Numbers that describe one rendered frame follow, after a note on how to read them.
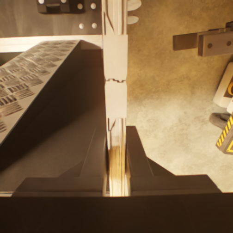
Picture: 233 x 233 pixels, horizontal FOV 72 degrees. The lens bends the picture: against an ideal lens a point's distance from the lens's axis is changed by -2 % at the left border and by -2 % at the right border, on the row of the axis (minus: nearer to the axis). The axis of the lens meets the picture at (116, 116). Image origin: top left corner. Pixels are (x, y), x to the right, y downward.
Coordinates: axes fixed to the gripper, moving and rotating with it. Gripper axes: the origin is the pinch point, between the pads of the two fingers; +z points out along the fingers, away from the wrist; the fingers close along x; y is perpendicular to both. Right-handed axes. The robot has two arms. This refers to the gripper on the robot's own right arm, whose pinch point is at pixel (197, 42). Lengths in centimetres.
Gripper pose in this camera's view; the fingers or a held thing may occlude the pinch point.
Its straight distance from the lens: 30.1
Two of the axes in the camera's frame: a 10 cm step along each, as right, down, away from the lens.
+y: 1.4, 8.9, 4.4
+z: -9.9, 1.3, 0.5
